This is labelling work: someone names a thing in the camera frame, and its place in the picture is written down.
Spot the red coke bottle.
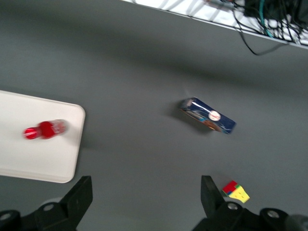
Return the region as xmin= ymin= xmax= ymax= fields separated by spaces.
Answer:
xmin=23 ymin=118 xmax=68 ymax=141

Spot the black cable at table edge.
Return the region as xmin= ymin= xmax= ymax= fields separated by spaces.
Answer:
xmin=231 ymin=8 xmax=291 ymax=56

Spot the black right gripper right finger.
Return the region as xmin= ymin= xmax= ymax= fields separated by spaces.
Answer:
xmin=200 ymin=175 xmax=248 ymax=231

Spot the navy blue snack box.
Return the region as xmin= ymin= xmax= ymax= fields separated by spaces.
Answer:
xmin=177 ymin=96 xmax=237 ymax=136

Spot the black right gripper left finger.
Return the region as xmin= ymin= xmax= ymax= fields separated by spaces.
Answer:
xmin=35 ymin=175 xmax=93 ymax=231

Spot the pale pink plastic tray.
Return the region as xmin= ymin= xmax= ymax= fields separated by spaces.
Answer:
xmin=0 ymin=90 xmax=86 ymax=184

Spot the teal cable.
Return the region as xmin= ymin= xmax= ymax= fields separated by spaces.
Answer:
xmin=257 ymin=0 xmax=275 ymax=39

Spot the colourful puzzle cube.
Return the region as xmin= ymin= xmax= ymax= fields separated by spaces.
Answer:
xmin=221 ymin=180 xmax=251 ymax=205

